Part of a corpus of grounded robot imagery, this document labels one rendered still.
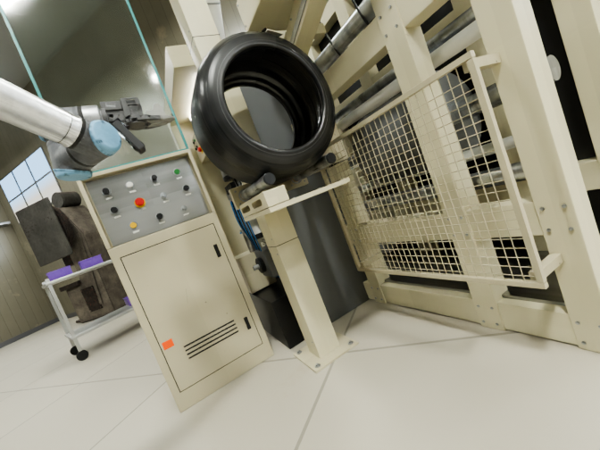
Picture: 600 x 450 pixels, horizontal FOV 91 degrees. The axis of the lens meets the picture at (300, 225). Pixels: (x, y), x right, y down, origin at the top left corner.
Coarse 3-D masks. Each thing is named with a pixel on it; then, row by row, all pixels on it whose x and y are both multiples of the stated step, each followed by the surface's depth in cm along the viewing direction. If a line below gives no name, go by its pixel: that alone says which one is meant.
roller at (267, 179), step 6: (264, 174) 105; (270, 174) 105; (258, 180) 110; (264, 180) 104; (270, 180) 105; (252, 186) 117; (258, 186) 111; (264, 186) 108; (246, 192) 125; (252, 192) 120; (258, 192) 118; (246, 198) 132
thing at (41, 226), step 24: (72, 192) 608; (24, 216) 554; (48, 216) 543; (72, 216) 580; (48, 240) 552; (72, 240) 561; (96, 240) 592; (72, 264) 604; (72, 288) 595; (96, 288) 580; (120, 288) 609; (96, 312) 593
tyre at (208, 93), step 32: (256, 32) 109; (224, 64) 100; (256, 64) 130; (288, 64) 127; (192, 96) 110; (224, 96) 99; (288, 96) 140; (320, 96) 117; (224, 128) 99; (320, 128) 114; (224, 160) 108; (256, 160) 104; (288, 160) 108
